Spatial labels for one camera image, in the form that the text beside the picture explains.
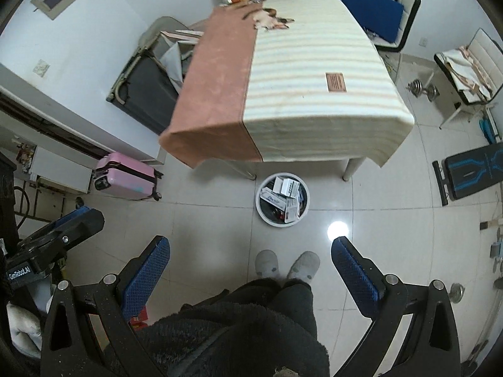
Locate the white table leg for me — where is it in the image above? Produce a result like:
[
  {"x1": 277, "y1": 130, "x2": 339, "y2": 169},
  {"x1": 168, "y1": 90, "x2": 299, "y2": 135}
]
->
[
  {"x1": 226, "y1": 160, "x2": 257, "y2": 181},
  {"x1": 341, "y1": 157, "x2": 368, "y2": 182}
]

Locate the white and grey carton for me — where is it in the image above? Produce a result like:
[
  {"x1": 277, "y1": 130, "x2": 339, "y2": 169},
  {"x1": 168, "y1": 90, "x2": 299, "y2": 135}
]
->
[{"x1": 273, "y1": 177, "x2": 301, "y2": 198}]

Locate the blue cushion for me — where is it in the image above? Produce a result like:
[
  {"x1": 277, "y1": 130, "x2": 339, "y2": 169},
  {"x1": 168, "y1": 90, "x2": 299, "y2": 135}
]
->
[{"x1": 341, "y1": 0, "x2": 405, "y2": 44}]

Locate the white round trash bin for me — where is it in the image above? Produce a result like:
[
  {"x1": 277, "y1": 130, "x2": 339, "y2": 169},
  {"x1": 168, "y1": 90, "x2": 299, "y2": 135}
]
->
[{"x1": 255, "y1": 173, "x2": 311, "y2": 228}]

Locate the red printed box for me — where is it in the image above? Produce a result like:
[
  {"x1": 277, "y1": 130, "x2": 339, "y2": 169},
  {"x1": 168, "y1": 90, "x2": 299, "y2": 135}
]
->
[{"x1": 130, "y1": 305, "x2": 150, "y2": 328}]

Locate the white frame chair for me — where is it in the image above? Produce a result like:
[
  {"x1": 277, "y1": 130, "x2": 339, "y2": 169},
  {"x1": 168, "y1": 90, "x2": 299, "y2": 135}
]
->
[{"x1": 433, "y1": 27, "x2": 503, "y2": 130}]

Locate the white low cabinet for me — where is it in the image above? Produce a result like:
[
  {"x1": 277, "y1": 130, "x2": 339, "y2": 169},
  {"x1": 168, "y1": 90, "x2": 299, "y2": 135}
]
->
[{"x1": 24, "y1": 145, "x2": 94, "y2": 194}]

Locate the pink suitcase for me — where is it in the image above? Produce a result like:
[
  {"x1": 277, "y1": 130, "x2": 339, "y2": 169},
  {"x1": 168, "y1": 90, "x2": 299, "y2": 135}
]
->
[{"x1": 93, "y1": 151, "x2": 163, "y2": 202}]

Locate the beige folded cloth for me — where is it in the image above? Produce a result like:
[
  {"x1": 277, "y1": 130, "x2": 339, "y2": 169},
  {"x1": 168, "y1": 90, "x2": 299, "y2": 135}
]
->
[{"x1": 440, "y1": 47, "x2": 496, "y2": 101}]

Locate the teal exercise handle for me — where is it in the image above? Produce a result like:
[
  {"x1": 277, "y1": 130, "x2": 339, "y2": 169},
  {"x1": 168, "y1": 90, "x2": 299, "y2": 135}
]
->
[{"x1": 477, "y1": 110, "x2": 501, "y2": 144}]

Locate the person's right grey slipper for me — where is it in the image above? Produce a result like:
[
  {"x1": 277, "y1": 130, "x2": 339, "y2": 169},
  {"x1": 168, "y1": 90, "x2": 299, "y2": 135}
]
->
[{"x1": 288, "y1": 251, "x2": 321, "y2": 283}]

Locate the pile of crumpled wrappers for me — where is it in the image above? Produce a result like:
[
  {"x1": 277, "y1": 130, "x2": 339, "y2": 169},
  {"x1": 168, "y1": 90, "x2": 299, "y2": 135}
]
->
[{"x1": 251, "y1": 7, "x2": 296, "y2": 31}]

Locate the white and blue carton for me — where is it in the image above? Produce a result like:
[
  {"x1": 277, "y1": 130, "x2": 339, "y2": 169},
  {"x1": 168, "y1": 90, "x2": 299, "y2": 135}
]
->
[{"x1": 260, "y1": 188, "x2": 287, "y2": 207}]

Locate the person's right leg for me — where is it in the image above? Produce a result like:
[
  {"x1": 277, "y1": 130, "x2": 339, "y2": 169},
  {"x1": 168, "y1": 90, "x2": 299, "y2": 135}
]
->
[{"x1": 275, "y1": 281, "x2": 318, "y2": 338}]

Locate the black open suitcase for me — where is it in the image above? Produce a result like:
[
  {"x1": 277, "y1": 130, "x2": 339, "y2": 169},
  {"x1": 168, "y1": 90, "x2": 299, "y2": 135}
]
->
[{"x1": 106, "y1": 16, "x2": 205, "y2": 136}]

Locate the person in dark clothes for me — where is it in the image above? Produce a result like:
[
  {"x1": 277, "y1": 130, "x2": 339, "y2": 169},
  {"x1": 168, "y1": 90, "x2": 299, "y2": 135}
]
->
[{"x1": 134, "y1": 277, "x2": 331, "y2": 377}]

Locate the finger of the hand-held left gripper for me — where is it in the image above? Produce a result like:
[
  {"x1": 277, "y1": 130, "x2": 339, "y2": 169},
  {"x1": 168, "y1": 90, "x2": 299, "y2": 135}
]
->
[
  {"x1": 49, "y1": 205, "x2": 93, "y2": 232},
  {"x1": 59, "y1": 209, "x2": 105, "y2": 249}
]

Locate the chrome dumbbell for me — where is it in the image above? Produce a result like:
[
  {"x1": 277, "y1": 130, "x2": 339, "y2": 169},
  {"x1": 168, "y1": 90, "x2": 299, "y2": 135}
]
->
[{"x1": 406, "y1": 79, "x2": 441, "y2": 103}]

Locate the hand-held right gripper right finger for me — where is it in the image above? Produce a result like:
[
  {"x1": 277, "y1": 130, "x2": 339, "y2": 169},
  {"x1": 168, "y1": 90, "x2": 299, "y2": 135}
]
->
[{"x1": 331, "y1": 236, "x2": 461, "y2": 377}]

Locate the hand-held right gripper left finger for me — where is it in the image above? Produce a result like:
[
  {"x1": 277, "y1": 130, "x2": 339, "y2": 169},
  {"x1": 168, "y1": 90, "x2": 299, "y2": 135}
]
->
[{"x1": 39, "y1": 236, "x2": 171, "y2": 377}]

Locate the person's grey slipper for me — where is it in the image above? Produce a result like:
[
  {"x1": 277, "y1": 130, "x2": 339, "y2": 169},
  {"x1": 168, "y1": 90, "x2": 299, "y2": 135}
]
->
[
  {"x1": 255, "y1": 249, "x2": 280, "y2": 279},
  {"x1": 288, "y1": 251, "x2": 321, "y2": 283}
]

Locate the person's left grey slipper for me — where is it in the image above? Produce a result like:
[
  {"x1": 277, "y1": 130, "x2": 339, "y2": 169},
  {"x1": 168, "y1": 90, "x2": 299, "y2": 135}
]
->
[{"x1": 255, "y1": 249, "x2": 280, "y2": 279}]

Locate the white cloth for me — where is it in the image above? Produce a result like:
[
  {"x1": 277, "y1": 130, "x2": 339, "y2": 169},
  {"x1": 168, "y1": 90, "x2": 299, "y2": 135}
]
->
[{"x1": 8, "y1": 304, "x2": 42, "y2": 350}]

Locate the white printed carton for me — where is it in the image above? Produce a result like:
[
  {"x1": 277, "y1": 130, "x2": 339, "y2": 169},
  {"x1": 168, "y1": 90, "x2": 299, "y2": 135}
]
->
[{"x1": 285, "y1": 196, "x2": 302, "y2": 221}]

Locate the black and blue weight bench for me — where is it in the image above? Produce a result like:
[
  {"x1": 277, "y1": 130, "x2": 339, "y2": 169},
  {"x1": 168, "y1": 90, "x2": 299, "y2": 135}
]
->
[{"x1": 432, "y1": 141, "x2": 503, "y2": 207}]

